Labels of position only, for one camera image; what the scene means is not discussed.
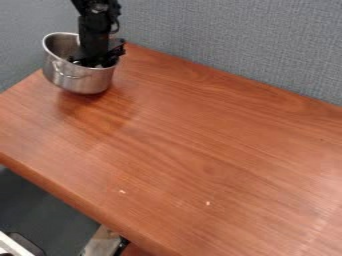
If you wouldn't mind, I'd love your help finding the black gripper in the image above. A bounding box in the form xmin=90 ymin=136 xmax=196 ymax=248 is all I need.
xmin=66 ymin=15 xmax=125 ymax=68

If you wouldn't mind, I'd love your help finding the stainless steel pot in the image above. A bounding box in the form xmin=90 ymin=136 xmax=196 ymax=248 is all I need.
xmin=41 ymin=32 xmax=116 ymax=95

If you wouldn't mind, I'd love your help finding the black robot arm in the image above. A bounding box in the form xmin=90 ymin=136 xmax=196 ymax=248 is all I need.
xmin=67 ymin=0 xmax=125 ymax=68

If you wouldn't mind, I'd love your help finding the white and black floor object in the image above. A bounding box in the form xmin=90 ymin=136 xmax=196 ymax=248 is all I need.
xmin=0 ymin=231 xmax=45 ymax=256

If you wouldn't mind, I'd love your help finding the metal table leg bracket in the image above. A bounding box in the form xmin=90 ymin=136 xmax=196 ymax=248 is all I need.
xmin=78 ymin=225 xmax=129 ymax=256

